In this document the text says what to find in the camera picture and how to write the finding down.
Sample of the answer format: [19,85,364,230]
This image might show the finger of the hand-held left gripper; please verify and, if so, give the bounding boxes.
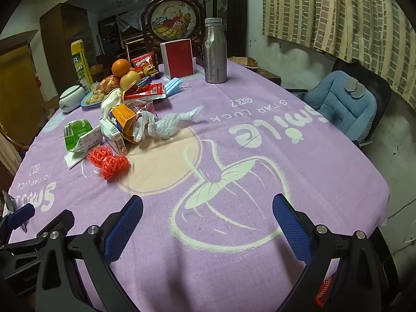
[0,210,75,254]
[0,203,36,235]

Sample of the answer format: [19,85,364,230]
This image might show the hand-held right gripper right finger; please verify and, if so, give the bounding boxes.
[272,193,381,312]

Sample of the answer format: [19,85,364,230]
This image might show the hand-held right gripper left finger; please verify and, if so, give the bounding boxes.
[36,195,144,312]

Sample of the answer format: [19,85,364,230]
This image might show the red foam fruit net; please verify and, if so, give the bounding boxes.
[87,146,113,166]
[101,154,131,180]

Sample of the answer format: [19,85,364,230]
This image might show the trash bin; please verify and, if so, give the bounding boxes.
[314,275,337,304]

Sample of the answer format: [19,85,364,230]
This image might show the green and white packet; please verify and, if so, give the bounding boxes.
[63,119,104,153]

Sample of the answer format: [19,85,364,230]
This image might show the white purple medicine box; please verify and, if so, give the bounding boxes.
[99,117,127,155]

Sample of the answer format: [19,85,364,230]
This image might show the white plastic bag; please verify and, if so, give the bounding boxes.
[132,106,204,142]

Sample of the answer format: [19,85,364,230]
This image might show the orange and purple box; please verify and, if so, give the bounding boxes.
[109,103,144,144]

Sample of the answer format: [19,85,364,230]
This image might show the purple printed tablecloth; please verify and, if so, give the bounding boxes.
[6,57,391,312]

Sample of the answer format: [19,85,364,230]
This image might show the blue plate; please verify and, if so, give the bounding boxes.
[81,76,153,108]

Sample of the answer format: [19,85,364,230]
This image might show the white round container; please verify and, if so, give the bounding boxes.
[59,85,86,114]

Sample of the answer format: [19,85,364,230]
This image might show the clear wrapper with red print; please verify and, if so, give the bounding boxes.
[132,99,157,118]

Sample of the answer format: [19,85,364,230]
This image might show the pastries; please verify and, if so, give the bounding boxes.
[86,84,108,105]

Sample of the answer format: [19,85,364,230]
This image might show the orange wooden door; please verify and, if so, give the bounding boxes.
[0,31,43,127]

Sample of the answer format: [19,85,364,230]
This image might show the blue chair cushion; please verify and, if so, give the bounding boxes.
[304,70,378,140]

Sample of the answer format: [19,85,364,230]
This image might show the flat red white packet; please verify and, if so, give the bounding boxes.
[123,83,167,101]

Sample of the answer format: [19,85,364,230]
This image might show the red apple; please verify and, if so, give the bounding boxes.
[100,75,121,93]

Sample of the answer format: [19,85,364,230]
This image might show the yellow apple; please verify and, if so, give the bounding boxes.
[120,71,142,90]

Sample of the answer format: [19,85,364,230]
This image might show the blue face masks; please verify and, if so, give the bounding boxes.
[164,76,192,96]

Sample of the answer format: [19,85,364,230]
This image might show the yellow carton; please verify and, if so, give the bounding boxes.
[71,40,95,88]

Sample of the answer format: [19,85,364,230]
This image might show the dark wooden side table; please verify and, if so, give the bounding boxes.
[227,57,282,85]

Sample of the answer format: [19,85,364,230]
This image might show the orange fruit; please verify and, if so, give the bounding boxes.
[111,59,133,77]

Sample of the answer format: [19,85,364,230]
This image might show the red snack packet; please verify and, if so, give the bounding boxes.
[131,53,160,78]

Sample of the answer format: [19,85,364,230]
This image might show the black office chair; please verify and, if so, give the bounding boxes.
[286,58,392,150]

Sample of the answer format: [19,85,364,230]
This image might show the tan cloth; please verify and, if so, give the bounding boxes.
[232,57,259,69]

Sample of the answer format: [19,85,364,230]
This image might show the red and white box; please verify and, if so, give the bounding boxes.
[160,39,196,77]

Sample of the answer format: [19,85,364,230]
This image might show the brown wooden cabinet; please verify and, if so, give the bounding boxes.
[41,3,98,101]

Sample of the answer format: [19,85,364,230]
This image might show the stainless steel bottle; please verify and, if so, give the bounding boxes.
[204,17,227,84]

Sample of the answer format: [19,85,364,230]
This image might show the round embroidered wooden screen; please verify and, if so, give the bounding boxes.
[141,0,207,60]

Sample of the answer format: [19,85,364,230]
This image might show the beige checked curtain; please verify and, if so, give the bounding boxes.
[262,0,416,105]

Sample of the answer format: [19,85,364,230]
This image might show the gold picture frame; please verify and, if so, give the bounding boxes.
[125,41,147,64]

